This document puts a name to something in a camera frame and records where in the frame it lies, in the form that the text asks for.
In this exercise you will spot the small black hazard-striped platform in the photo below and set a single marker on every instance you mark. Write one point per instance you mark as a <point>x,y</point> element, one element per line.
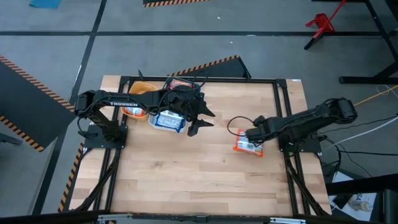
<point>224,70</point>

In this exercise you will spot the white plastic bin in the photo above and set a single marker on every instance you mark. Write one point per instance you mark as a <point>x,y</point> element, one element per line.
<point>151,123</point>

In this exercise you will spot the blue Maruchan noodle pack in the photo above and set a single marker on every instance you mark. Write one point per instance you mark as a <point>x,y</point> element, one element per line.
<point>169,120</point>

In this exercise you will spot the silver metal bracket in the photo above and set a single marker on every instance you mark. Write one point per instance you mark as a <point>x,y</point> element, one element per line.
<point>115,217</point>
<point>287,220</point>

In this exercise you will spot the grey metal bar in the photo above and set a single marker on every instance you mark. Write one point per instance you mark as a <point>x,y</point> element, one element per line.
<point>9,139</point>

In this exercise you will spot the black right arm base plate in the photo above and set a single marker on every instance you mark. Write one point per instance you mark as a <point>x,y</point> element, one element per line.
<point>298,148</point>

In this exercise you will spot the teal plastic bin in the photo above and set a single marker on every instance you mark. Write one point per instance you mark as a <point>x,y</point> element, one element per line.
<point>197,88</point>

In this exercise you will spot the black furniture frame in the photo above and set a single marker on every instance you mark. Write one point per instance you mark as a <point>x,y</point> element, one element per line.
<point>391,205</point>

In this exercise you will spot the blue floor mat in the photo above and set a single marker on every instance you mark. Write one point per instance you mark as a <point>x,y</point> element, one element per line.
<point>45,3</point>

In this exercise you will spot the black frame rail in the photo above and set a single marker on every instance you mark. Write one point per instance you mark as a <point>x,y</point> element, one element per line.
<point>202,218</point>

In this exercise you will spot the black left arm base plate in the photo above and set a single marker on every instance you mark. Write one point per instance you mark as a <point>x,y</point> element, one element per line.
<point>93,143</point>

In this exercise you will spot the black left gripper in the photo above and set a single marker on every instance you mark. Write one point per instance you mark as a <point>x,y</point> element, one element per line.
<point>183,101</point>

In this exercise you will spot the black table leg frame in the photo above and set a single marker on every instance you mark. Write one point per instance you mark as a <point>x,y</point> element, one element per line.
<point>367,80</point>

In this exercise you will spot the red Maruchan noodle pack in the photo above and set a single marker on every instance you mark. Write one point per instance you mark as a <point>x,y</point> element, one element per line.
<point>180,83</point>

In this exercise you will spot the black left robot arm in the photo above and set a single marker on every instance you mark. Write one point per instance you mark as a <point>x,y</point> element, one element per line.
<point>124,101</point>

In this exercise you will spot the hazard-striped black board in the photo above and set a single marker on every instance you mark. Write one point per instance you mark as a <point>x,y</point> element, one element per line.
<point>174,2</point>

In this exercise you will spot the orange plastic bin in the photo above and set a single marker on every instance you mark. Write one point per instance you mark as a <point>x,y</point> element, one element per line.
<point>141,87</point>

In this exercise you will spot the red metal stand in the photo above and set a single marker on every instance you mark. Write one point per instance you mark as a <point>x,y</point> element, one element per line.
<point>321,23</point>

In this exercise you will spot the black aluminium table frame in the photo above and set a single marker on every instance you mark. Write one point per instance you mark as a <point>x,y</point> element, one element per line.
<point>233,80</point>

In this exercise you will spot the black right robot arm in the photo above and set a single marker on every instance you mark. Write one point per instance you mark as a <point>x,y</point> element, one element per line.
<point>311,119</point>

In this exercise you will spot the large black hazard-striped platform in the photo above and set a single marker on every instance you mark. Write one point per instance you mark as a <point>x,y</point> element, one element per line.
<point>28,102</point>

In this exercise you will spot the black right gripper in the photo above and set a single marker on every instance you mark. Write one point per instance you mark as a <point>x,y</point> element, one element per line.
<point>259,130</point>

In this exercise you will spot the white printed paper sheet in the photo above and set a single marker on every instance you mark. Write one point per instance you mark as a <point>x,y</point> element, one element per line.
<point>357,202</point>

